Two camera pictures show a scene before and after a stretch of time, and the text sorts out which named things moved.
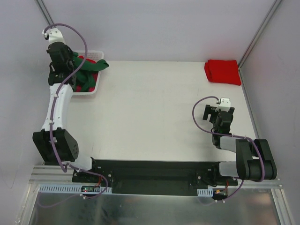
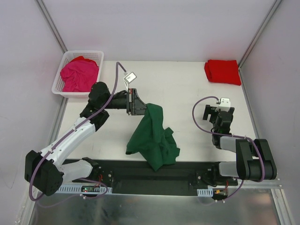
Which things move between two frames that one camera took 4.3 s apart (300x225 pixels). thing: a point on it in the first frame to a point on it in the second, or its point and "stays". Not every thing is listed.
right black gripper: [209, 112] stays
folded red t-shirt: [223, 71] stays
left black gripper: [71, 64] to [131, 102]
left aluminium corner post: [41, 5] stays
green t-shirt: [84, 77] to [154, 143]
